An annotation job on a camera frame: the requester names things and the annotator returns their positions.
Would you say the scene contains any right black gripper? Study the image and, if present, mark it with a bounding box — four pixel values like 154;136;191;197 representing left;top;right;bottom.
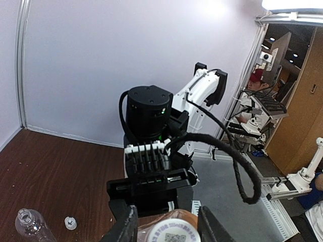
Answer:
106;169;193;220

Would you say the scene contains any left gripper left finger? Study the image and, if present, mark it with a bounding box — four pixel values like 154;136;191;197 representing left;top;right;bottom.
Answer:
100;199;138;242

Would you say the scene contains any aluminium frame post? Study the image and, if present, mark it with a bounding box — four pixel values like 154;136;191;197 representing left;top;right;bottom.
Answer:
219;10;268;142
15;0;31;129

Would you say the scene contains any amber tea bottle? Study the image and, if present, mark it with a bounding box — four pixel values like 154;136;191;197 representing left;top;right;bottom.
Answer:
137;209;201;242

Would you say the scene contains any clear plastic bottle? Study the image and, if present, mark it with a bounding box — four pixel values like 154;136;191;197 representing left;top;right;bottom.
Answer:
15;208;57;242

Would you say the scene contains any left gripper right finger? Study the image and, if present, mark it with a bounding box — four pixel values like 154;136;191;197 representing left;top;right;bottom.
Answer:
197;206;235;242

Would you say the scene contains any right aluminium frame post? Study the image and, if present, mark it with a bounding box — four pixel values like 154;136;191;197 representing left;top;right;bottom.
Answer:
219;10;268;142

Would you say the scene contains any right black braided cable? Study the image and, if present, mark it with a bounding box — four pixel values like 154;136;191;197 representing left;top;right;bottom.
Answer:
165;98;262;205

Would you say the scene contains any seated person in background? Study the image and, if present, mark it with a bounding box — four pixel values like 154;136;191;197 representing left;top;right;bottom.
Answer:
237;68;276;132

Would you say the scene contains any white flip bottle cap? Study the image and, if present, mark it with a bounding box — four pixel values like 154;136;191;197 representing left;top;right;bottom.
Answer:
64;217;77;230

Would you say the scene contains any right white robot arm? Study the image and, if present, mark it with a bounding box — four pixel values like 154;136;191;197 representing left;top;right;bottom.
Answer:
107;63;228;220

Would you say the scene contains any left aluminium frame post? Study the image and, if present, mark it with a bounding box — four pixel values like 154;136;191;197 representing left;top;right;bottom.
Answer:
15;0;31;129

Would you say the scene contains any white tea bottle cap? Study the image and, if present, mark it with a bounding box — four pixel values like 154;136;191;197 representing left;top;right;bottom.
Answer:
146;218;201;242

